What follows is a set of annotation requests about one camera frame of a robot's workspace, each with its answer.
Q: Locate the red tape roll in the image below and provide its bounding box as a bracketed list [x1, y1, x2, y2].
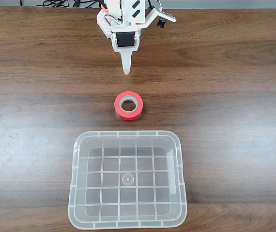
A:
[114, 91, 144, 121]

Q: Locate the clear plastic storage box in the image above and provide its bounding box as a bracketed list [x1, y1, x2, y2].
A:
[67, 130, 188, 230]

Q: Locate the white servo wire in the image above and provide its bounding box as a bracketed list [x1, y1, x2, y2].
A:
[104, 14, 116, 25]

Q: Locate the black camera cable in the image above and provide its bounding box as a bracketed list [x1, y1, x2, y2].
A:
[147, 0, 163, 12]

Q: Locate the camera board on white bracket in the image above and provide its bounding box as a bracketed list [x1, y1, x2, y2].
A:
[143, 9, 177, 29]

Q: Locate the black cable bundle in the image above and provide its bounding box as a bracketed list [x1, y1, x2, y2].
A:
[42, 0, 100, 8]

